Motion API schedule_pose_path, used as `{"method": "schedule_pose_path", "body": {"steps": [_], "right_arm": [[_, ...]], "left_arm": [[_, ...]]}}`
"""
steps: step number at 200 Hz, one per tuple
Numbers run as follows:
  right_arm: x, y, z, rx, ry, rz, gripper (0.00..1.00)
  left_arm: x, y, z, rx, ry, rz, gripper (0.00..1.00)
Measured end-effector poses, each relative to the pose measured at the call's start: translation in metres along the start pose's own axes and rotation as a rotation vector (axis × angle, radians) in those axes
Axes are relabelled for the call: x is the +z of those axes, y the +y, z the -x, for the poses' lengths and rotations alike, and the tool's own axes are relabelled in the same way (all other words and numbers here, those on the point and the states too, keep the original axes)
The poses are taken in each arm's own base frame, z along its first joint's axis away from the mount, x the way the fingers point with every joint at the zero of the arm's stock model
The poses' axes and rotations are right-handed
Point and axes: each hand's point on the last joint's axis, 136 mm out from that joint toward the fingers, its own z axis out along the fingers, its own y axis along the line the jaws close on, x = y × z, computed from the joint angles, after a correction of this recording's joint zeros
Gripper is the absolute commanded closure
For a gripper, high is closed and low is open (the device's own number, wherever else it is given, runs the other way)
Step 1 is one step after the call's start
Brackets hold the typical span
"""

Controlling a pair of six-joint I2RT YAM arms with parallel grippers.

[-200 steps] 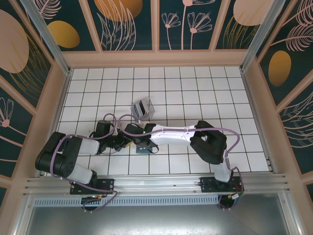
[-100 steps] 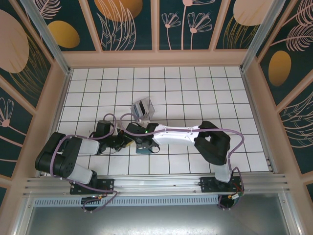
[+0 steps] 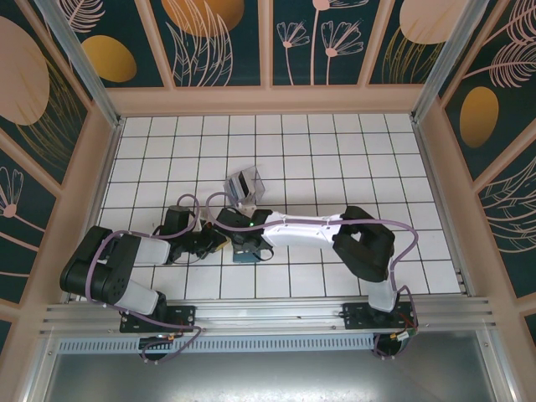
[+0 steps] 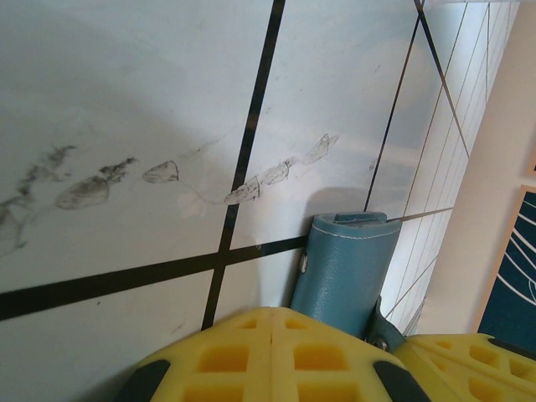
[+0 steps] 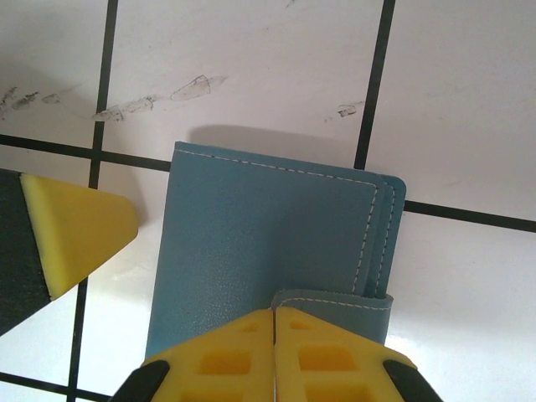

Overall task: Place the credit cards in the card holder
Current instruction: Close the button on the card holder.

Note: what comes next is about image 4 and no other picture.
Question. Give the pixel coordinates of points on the blue leather card holder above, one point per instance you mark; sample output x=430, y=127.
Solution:
x=343, y=268

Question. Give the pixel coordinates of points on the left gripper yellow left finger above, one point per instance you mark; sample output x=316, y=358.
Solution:
x=259, y=377

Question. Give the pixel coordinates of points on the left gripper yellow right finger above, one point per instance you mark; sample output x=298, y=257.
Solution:
x=469, y=372

